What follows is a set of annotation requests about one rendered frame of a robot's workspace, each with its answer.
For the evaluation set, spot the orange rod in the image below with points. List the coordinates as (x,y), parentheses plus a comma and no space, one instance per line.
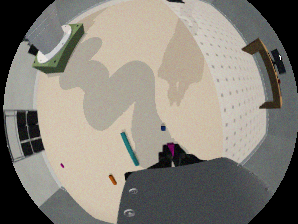
(112,179)

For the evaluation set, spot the turquoise rod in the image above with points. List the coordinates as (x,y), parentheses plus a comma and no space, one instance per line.
(128,146)

